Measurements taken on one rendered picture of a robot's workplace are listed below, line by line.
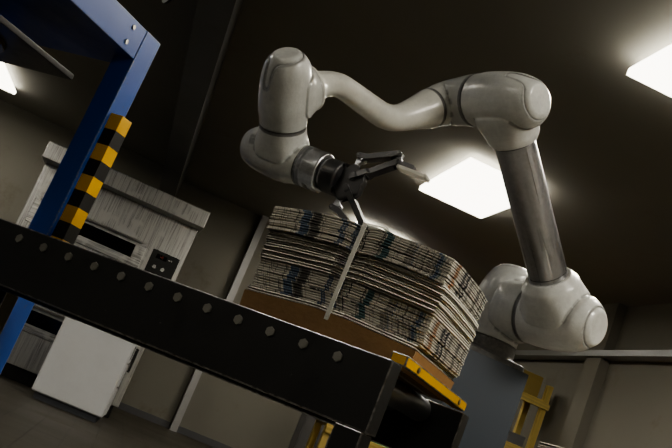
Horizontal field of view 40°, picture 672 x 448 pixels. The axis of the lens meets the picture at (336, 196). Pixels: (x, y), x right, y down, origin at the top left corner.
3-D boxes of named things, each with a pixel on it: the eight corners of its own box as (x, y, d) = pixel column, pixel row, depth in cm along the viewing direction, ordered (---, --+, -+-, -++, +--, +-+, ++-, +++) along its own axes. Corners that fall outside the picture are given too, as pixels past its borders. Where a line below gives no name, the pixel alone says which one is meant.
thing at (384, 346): (446, 402, 185) (455, 382, 186) (406, 373, 161) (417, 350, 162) (377, 370, 193) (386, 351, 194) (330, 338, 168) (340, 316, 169)
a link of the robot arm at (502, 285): (483, 345, 268) (508, 274, 273) (534, 357, 254) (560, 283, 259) (450, 325, 258) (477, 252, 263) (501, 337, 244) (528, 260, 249)
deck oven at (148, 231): (-59, 353, 860) (49, 140, 912) (-38, 352, 987) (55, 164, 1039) (115, 424, 887) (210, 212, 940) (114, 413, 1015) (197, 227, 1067)
